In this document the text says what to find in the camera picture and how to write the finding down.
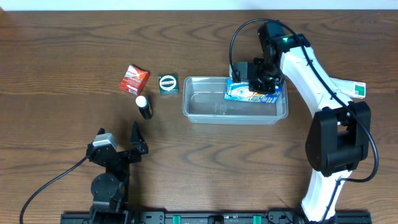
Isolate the blue Koolfever box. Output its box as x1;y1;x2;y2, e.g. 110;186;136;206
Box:
224;79;284;103

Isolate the white green Panadol box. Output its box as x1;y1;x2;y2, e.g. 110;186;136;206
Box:
331;78;366;99

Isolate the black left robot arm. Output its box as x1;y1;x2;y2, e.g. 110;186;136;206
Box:
86;122;149;223

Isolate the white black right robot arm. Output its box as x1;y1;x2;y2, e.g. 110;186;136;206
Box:
230;19;379;223

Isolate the clear plastic container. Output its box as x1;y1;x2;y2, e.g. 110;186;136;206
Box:
182;77;289;125

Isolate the dark bottle white cap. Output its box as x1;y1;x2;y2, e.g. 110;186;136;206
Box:
136;96;153;119

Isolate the red Panadol box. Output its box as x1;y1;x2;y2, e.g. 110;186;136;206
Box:
119;65;150;95

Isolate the green Zam-Buk box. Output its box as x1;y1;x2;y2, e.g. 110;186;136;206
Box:
158;74;179;95

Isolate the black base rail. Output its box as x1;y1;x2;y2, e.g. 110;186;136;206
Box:
60;210;373;224

